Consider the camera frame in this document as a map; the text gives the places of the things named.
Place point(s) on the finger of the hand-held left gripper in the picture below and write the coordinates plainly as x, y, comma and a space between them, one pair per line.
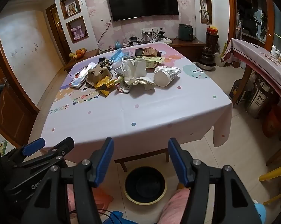
58, 148
33, 146

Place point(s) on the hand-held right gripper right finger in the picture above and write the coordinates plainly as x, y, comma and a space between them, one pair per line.
177, 163

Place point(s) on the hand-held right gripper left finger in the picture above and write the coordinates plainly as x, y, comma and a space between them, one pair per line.
105, 161

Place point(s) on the black bin with yellow rim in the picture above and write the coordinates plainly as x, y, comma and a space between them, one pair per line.
145, 186

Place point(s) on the white red box with face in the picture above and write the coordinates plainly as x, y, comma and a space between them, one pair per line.
78, 80

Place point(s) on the wooden table legs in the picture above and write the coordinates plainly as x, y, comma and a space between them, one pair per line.
140, 156

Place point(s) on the orange plastic bag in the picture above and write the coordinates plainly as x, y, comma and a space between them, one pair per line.
103, 198

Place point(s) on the wooden door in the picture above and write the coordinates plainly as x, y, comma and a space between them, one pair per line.
12, 112

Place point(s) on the person's pink trouser leg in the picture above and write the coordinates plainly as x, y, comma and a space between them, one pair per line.
175, 205

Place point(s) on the printed white tablecloth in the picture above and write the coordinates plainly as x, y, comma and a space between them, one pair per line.
154, 112

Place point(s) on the blue plastic stool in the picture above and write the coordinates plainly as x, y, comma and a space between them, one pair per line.
117, 218

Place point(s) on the yellow snack wrapper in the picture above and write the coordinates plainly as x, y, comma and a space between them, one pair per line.
105, 85

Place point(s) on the brown egg carton piece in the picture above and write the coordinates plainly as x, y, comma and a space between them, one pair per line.
98, 73

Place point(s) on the plaid paper cup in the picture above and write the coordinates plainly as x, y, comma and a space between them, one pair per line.
165, 75

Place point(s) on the crumpled white paper bag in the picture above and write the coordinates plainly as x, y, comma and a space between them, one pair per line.
135, 72

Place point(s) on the bowl of fruit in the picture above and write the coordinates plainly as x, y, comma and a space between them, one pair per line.
78, 53

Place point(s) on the yellow plastic chair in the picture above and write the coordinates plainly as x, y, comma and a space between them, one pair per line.
278, 175

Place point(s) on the pale green packet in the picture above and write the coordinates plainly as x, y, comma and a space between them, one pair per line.
155, 61

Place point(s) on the orange bucket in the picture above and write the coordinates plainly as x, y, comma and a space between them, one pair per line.
273, 121

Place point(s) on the steel pot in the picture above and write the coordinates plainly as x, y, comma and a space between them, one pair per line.
261, 100

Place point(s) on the blue plastic packet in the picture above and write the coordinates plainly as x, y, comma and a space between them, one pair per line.
117, 55

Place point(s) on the dark round vase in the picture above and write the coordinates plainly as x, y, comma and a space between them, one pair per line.
207, 59

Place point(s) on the small white bin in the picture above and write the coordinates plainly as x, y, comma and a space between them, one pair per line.
218, 60

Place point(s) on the brown paper packet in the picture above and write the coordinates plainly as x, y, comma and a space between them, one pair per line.
152, 51

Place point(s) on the blue ceramic bottle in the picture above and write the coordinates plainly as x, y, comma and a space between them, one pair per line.
117, 44

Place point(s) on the pink dumbbells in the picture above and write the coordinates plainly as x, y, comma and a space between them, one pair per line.
77, 32

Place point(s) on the tall brown vase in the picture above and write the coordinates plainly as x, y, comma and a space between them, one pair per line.
212, 39

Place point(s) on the dark green air fryer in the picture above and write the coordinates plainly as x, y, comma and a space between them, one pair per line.
186, 32

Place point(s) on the side table with cloth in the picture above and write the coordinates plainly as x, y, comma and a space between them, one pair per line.
254, 53

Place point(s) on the white power strip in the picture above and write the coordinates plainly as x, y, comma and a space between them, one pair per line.
152, 30

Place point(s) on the framed picture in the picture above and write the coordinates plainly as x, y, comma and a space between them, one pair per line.
72, 8

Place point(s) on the black flat television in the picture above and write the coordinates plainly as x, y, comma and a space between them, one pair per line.
142, 1

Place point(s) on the white wall shelf unit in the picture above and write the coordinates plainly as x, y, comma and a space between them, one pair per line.
71, 11

